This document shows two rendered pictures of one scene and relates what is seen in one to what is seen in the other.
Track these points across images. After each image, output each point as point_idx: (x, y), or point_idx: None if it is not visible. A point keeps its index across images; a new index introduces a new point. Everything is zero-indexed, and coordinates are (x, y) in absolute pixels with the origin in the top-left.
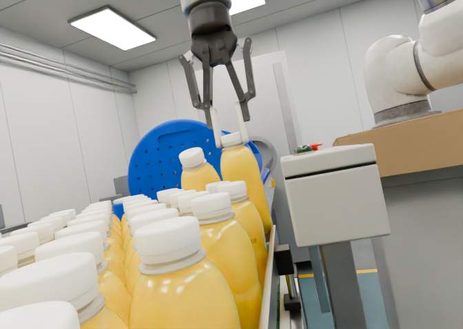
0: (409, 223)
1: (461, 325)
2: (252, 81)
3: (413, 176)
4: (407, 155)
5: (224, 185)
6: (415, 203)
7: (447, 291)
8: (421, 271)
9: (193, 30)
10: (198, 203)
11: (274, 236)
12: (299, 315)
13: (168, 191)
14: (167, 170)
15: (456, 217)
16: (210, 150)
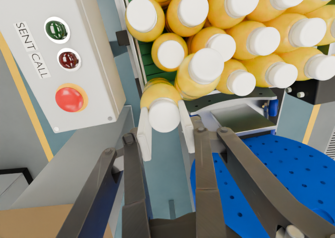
0: (80, 188)
1: (88, 146)
2: (96, 166)
3: None
4: (36, 221)
5: (146, 8)
6: (67, 200)
7: (84, 157)
8: (90, 164)
9: None
10: None
11: (136, 68)
12: (123, 27)
13: (239, 75)
14: (286, 177)
15: (50, 191)
16: (231, 200)
